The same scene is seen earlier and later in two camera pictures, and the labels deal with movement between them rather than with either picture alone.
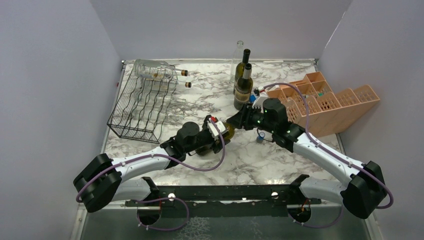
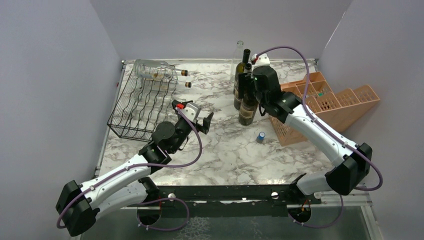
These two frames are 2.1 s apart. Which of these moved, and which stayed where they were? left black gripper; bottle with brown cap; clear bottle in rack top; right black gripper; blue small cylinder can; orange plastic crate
Moved: right black gripper; left black gripper
Stayed: orange plastic crate; bottle with brown cap; blue small cylinder can; clear bottle in rack top
